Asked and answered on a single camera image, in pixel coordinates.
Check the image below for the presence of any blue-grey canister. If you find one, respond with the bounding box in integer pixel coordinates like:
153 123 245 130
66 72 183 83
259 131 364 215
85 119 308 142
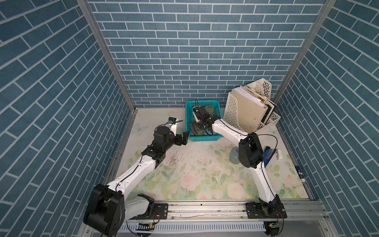
229 147 240 165

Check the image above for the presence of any green canister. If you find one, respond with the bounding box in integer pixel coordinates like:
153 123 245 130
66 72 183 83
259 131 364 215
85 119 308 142
204 105 215 114
193 126 205 136

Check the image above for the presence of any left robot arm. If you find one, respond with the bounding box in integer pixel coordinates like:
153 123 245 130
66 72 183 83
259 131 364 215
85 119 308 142
83 124 190 237

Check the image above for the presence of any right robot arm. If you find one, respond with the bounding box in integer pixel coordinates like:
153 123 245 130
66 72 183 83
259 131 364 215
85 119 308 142
189 106 287 219

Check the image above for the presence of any teal plastic basket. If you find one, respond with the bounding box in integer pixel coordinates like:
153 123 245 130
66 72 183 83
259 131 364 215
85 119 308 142
185 99 223 142

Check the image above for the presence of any white perforated file holder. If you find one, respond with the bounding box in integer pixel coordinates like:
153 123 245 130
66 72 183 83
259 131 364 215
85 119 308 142
224 78 281 134

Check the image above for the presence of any beige folder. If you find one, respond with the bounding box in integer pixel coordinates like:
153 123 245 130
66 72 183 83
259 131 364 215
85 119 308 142
231 87 268 133

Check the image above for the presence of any stack of papers and booklets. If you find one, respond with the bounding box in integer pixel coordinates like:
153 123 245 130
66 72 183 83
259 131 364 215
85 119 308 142
241 84 276 125

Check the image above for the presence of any blue stapler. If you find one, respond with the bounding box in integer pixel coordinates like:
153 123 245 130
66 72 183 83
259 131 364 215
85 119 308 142
263 146 276 167

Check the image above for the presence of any small white box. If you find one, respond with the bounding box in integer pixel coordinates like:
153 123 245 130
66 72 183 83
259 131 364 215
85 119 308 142
276 149 283 160

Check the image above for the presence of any marker pen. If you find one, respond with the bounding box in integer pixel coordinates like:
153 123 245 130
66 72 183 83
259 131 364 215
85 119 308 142
295 166 306 183

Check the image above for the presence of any right circuit board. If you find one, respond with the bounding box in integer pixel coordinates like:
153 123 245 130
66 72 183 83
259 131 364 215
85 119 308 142
266 222 281 232

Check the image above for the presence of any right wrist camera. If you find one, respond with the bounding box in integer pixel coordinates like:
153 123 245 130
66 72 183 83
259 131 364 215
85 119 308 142
192 107 199 122

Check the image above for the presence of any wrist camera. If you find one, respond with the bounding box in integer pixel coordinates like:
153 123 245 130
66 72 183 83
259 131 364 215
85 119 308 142
192 107 199 122
168 117 177 135

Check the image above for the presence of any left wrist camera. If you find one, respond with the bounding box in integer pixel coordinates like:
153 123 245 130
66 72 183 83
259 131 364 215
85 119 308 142
168 117 177 135

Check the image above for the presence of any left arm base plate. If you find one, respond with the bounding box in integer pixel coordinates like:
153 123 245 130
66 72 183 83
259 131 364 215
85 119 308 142
130 194 169 220

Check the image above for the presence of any aluminium front rail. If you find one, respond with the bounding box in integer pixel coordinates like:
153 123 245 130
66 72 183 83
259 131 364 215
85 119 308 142
156 200 327 221

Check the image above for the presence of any white slotted cable duct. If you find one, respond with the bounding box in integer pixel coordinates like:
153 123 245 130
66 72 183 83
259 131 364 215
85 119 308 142
118 221 266 234

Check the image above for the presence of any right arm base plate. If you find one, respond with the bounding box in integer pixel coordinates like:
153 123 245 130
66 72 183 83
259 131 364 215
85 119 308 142
246 195 287 219

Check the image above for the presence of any right corner aluminium post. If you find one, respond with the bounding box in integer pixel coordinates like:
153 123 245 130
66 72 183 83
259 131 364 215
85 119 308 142
273 0 336 104

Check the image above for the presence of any corner aluminium post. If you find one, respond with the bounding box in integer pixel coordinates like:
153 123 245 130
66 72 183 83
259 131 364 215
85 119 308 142
76 0 138 113
273 0 336 104

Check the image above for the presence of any left corner aluminium post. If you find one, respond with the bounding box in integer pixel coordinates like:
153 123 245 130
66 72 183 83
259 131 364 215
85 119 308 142
76 0 138 113

